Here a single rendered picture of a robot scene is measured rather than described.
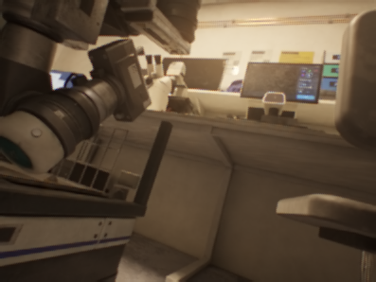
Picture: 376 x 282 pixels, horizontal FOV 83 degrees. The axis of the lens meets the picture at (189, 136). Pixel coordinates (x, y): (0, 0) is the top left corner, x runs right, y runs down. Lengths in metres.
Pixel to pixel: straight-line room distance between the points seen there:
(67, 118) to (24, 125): 0.05
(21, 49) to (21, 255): 0.28
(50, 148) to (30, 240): 0.15
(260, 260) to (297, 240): 0.28
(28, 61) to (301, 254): 1.69
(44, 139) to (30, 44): 0.15
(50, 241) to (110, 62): 0.30
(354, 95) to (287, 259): 1.32
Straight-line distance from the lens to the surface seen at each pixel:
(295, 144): 0.98
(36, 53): 0.39
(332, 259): 1.77
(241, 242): 1.74
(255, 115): 1.44
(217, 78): 2.03
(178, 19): 0.73
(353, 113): 0.58
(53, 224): 0.41
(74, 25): 0.35
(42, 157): 0.30
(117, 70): 0.41
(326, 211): 0.57
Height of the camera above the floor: 0.38
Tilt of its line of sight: 16 degrees up
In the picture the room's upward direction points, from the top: 17 degrees clockwise
